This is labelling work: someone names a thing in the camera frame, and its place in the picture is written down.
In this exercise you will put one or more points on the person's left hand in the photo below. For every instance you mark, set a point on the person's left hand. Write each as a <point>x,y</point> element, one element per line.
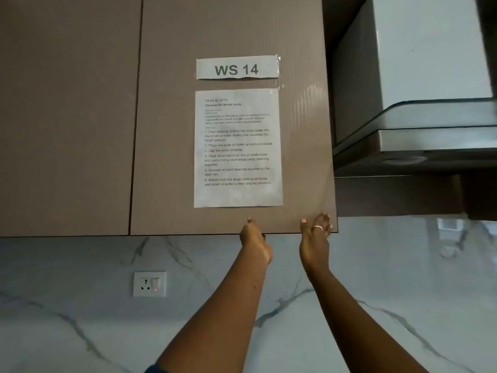
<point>256,244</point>

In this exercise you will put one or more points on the person's right hand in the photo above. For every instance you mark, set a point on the person's right hand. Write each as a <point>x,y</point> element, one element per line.
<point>314,248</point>

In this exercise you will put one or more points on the brown cabinet door with papers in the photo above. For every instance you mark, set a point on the brown cabinet door with papers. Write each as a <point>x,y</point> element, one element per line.
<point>167,112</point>

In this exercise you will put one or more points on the person's right forearm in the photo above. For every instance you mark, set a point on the person's right forearm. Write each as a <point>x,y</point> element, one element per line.
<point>357,330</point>

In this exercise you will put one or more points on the person's left forearm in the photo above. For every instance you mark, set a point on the person's left forearm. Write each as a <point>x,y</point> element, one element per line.
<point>217,322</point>

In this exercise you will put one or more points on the plain brown cabinet door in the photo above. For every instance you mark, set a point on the plain brown cabinet door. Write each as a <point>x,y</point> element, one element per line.
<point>58,112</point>

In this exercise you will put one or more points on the white printed instruction sheet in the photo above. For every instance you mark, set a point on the white printed instruction sheet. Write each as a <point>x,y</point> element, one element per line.
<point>237,190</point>

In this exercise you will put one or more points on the small white paper label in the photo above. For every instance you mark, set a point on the small white paper label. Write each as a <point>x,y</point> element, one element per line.
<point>237,67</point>

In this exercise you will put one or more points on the steel range hood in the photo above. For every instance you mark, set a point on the steel range hood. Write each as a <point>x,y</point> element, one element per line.
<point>419,54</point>

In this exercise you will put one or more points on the white wall socket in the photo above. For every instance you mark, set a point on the white wall socket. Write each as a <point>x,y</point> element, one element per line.
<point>149,284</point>

